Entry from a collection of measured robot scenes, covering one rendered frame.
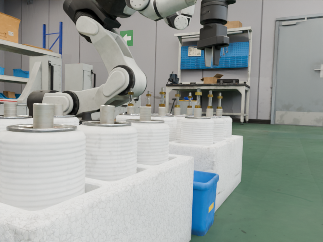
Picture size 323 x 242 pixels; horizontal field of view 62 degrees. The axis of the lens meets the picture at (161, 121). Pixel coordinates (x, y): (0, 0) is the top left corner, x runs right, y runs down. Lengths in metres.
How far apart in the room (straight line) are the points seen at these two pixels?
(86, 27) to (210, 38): 0.71
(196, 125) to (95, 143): 0.42
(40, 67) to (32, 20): 6.52
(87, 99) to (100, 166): 1.03
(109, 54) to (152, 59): 5.42
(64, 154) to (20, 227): 0.08
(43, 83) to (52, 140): 2.94
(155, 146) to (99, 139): 0.14
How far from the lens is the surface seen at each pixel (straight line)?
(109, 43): 1.35
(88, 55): 7.89
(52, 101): 1.51
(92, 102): 1.39
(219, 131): 0.88
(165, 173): 0.45
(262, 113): 5.91
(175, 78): 5.62
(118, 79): 1.24
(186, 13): 1.63
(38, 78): 3.23
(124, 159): 0.40
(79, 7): 1.51
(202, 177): 0.70
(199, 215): 0.63
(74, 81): 3.65
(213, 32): 0.90
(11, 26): 6.32
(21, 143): 0.30
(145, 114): 0.51
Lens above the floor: 0.28
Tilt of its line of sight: 3 degrees down
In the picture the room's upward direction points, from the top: 2 degrees clockwise
